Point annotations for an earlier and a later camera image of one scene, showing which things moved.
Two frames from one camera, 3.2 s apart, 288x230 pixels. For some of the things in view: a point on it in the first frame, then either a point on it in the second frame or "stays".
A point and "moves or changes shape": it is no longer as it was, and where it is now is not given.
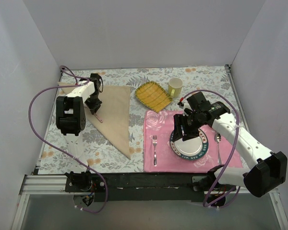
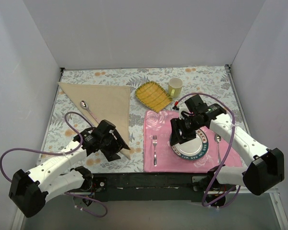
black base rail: x=146 y=187 stays
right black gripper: x=183 y=125 stays
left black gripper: x=93 y=107 → x=114 y=145
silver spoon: x=218 y=138 stays
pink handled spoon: x=100 y=119 moves or changes shape
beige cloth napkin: x=114 y=112 stays
